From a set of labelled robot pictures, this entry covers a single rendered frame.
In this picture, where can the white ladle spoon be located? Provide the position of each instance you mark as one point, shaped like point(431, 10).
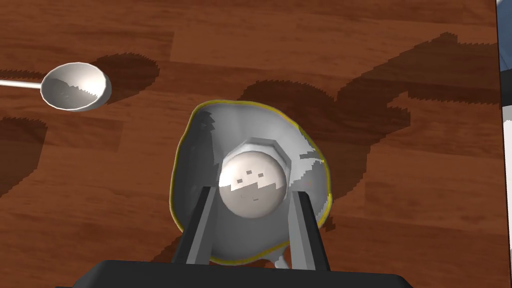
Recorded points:
point(76, 86)

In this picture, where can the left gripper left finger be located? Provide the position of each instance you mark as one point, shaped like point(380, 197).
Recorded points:
point(200, 232)

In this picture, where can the grey bowl with yellow rim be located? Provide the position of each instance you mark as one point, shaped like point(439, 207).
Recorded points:
point(248, 124)

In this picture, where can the white round salt shaker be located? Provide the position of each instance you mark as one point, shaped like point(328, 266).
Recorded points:
point(252, 192)

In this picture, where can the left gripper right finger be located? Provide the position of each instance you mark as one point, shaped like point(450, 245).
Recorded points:
point(304, 236)

